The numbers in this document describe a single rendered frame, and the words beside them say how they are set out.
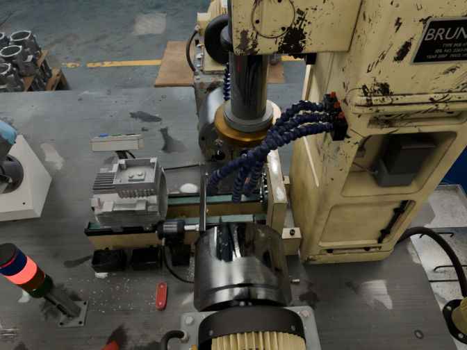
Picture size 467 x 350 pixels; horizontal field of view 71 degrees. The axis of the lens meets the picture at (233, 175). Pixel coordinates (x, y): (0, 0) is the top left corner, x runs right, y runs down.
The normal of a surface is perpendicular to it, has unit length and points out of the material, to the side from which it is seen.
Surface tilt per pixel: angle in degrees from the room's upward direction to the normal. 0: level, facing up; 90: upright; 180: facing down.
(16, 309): 0
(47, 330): 0
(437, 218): 0
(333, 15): 90
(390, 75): 90
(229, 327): 23
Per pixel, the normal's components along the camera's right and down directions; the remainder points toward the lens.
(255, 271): 0.21, -0.64
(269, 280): 0.51, -0.58
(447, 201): -0.02, -0.65
